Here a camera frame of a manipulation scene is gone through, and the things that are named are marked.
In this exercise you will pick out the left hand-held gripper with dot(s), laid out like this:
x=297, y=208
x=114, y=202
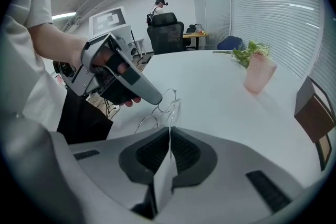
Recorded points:
x=88, y=78

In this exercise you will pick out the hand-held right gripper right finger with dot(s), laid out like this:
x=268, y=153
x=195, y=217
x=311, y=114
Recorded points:
x=231, y=165

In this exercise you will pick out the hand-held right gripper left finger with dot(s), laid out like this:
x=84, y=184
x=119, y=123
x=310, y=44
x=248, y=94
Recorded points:
x=105, y=165

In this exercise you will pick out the person's left forearm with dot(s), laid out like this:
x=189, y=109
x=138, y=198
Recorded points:
x=52, y=42

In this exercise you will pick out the person's left hand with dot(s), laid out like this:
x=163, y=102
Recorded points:
x=122, y=68

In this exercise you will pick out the black tripod stand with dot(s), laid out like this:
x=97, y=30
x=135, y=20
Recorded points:
x=135, y=44

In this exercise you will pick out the person's black trousers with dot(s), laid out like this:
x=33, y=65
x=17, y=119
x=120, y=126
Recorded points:
x=78, y=118

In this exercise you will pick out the black office chair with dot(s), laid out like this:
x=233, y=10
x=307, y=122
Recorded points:
x=166, y=36

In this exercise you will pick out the yellow wooden side desk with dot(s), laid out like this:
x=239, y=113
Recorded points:
x=194, y=35

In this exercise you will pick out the blue chair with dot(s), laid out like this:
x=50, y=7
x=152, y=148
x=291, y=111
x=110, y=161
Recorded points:
x=229, y=43

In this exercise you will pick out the pink ribbed cup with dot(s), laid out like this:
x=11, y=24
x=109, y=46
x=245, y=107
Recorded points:
x=258, y=73

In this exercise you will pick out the dark brown box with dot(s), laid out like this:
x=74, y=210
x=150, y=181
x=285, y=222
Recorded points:
x=316, y=115

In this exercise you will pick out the green leafy plant sprig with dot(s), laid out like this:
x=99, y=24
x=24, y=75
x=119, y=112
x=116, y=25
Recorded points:
x=242, y=56

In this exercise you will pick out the long ceiling light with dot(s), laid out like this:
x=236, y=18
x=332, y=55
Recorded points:
x=63, y=15

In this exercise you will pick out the grey window blinds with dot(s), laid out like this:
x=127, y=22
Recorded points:
x=267, y=13

